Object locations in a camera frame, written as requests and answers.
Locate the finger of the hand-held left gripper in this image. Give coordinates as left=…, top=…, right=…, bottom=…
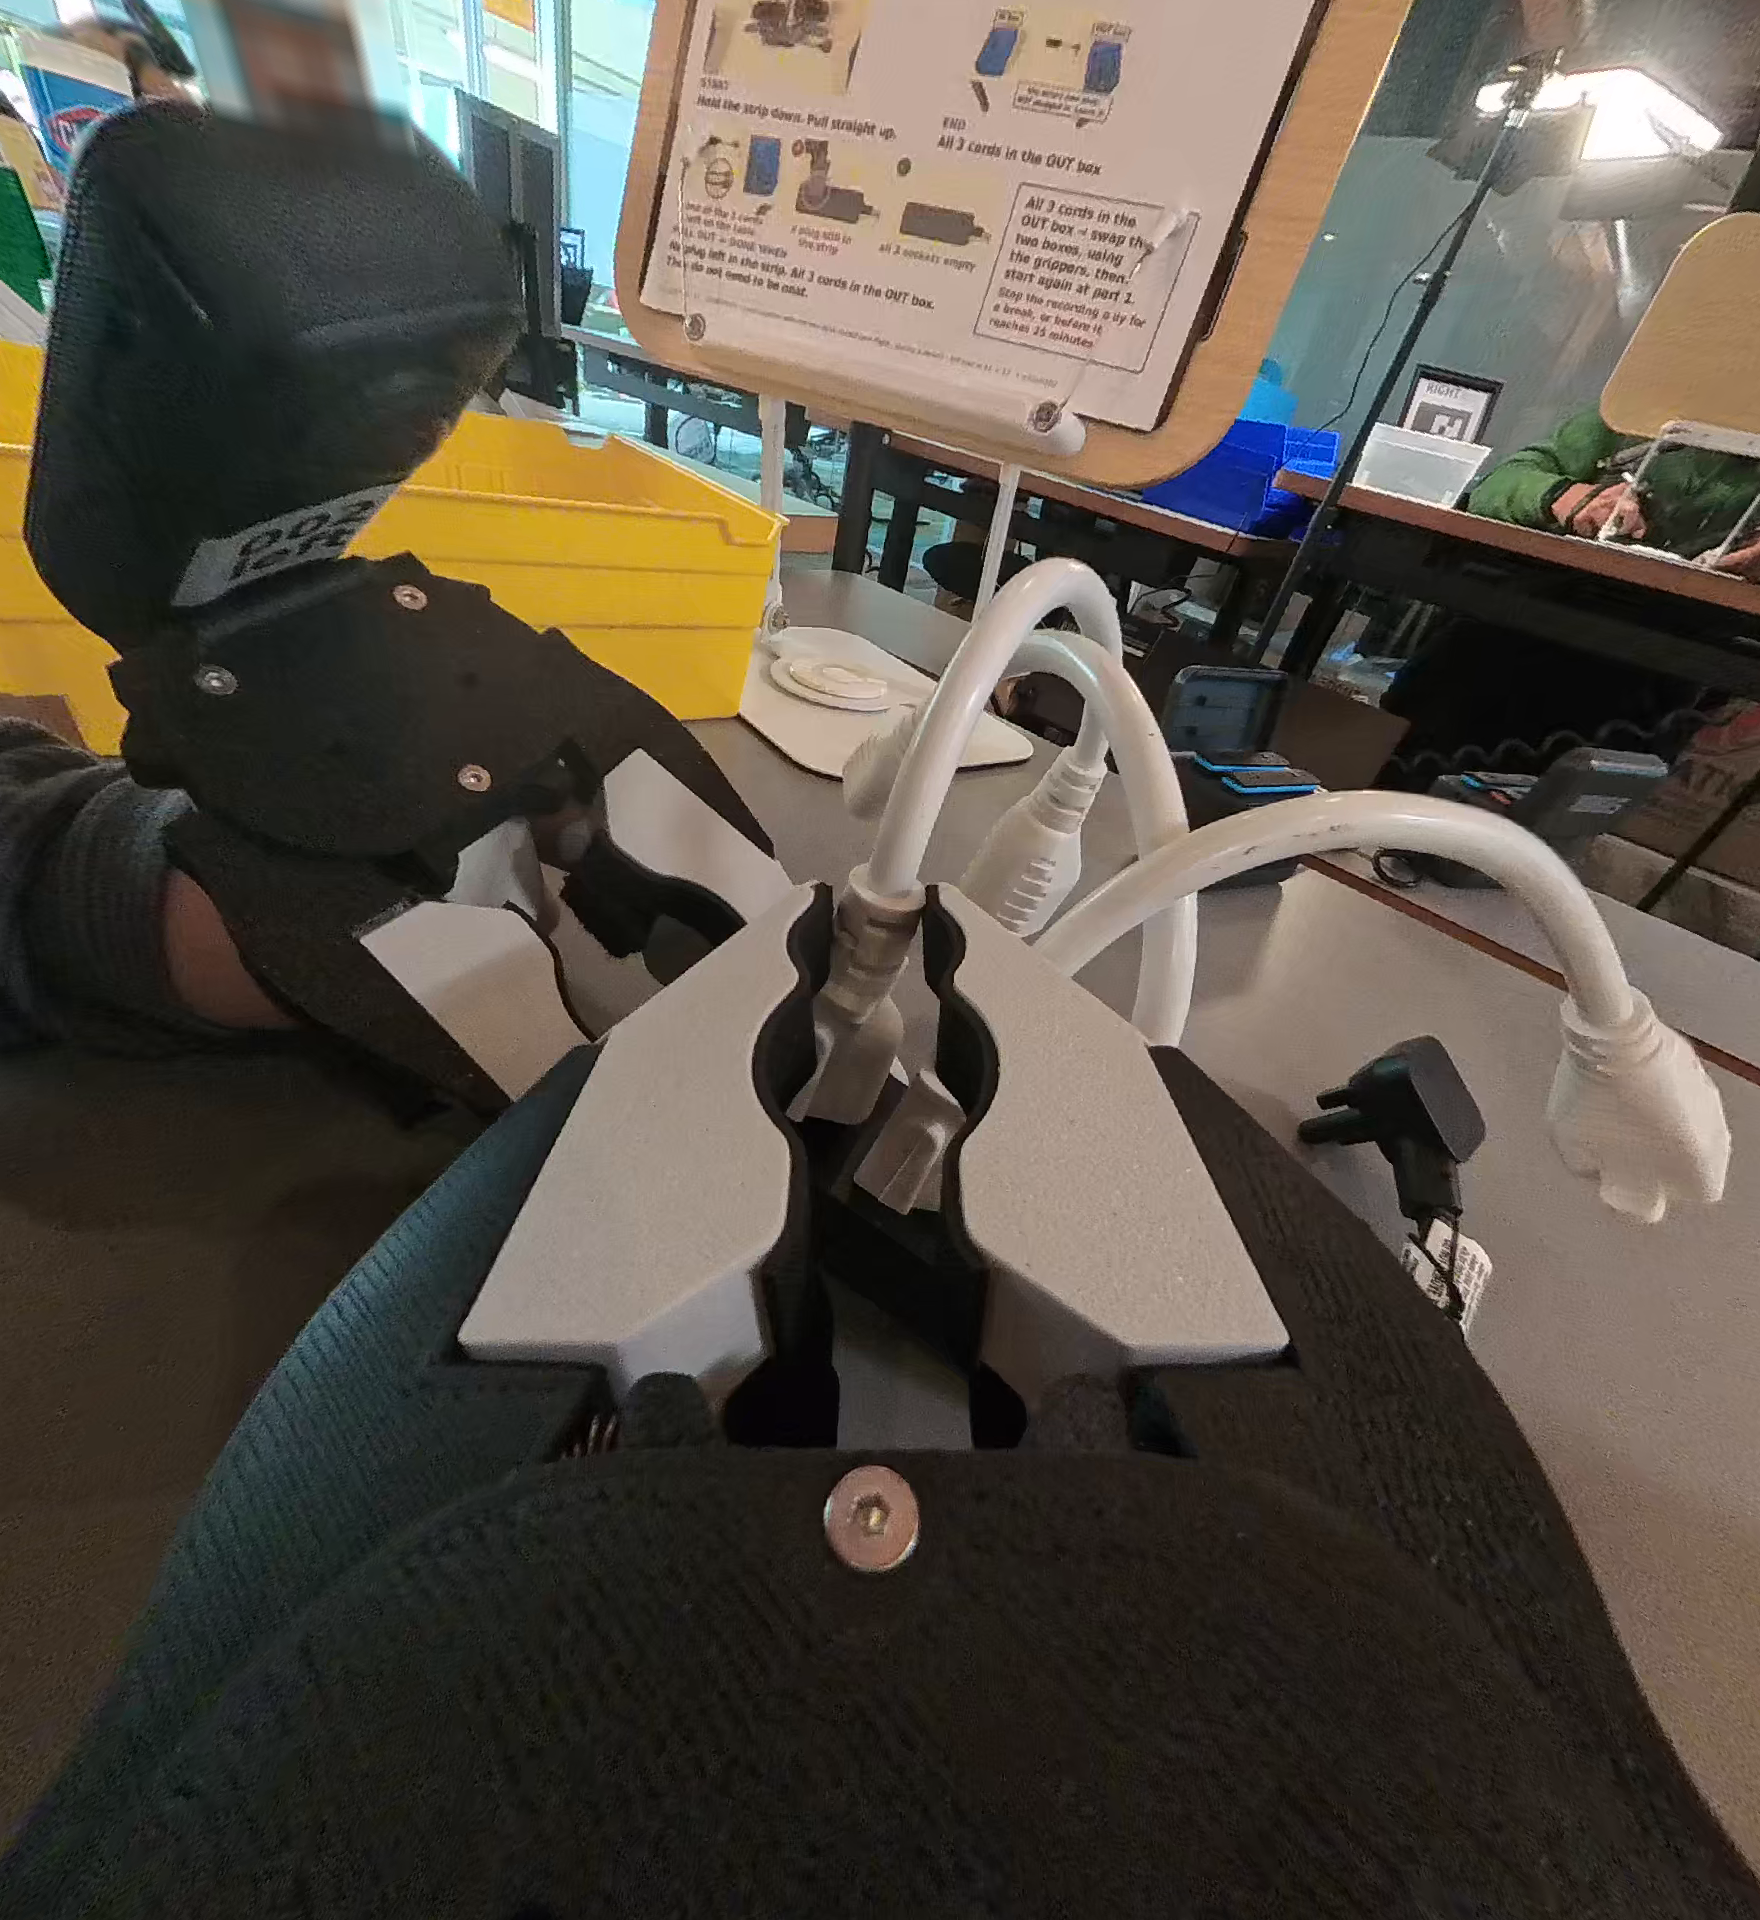
left=561, top=747, right=805, bottom=962
left=359, top=826, right=640, bottom=1103

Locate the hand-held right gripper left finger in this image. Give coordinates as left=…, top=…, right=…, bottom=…
left=456, top=882, right=837, bottom=1373

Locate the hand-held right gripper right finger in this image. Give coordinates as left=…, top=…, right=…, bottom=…
left=935, top=886, right=1292, bottom=1373

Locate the white extension cord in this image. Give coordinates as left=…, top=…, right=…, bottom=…
left=839, top=636, right=1120, bottom=935
left=812, top=558, right=1199, bottom=1118
left=865, top=790, right=1731, bottom=1224

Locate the black power strip plug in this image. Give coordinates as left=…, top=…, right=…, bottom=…
left=1296, top=1035, right=1497, bottom=1322

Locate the black computer monitor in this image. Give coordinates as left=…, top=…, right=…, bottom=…
left=452, top=82, right=580, bottom=409

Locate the yellow plastic bin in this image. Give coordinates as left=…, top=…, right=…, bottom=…
left=0, top=336, right=792, bottom=755

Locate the black battery charger case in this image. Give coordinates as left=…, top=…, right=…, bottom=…
left=1171, top=752, right=1326, bottom=890
left=1168, top=668, right=1290, bottom=762

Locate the dark grey device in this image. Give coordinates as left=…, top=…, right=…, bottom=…
left=1432, top=744, right=1671, bottom=846

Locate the printed instruction sheet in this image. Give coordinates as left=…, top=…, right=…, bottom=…
left=640, top=0, right=1332, bottom=429

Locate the stack of blue bins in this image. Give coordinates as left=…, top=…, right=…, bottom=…
left=1140, top=374, right=1350, bottom=541

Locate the instruction sheet on wooden board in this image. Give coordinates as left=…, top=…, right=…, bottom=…
left=611, top=0, right=1415, bottom=489

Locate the cardboard box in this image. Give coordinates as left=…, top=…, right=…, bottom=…
left=1614, top=702, right=1760, bottom=903

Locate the brown work table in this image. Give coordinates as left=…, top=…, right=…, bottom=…
left=1278, top=465, right=1760, bottom=706

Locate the white storage box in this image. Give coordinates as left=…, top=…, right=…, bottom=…
left=1346, top=421, right=1491, bottom=507

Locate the black framed marker sign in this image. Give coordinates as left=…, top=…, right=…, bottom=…
left=1401, top=364, right=1507, bottom=451

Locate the studio light on stand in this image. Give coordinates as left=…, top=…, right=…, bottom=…
left=1256, top=43, right=1728, bottom=670

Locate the small wooden board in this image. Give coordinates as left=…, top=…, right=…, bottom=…
left=1597, top=210, right=1760, bottom=569

